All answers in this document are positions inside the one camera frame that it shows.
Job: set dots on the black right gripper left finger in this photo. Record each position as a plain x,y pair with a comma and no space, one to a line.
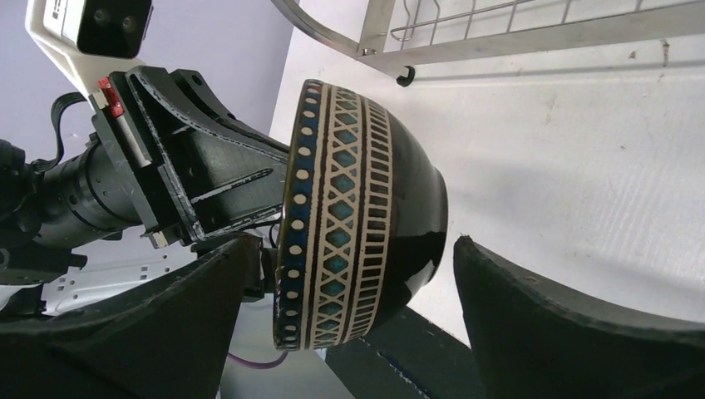
164,339

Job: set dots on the stainless steel dish rack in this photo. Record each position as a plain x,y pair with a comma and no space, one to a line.
399,36

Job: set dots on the beige bowl dark rim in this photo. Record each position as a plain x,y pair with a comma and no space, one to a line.
364,220

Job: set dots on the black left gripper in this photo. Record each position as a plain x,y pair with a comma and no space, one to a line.
166,155

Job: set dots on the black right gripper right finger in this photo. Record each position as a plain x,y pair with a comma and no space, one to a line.
535,338

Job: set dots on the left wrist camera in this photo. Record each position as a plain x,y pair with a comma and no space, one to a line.
87,40

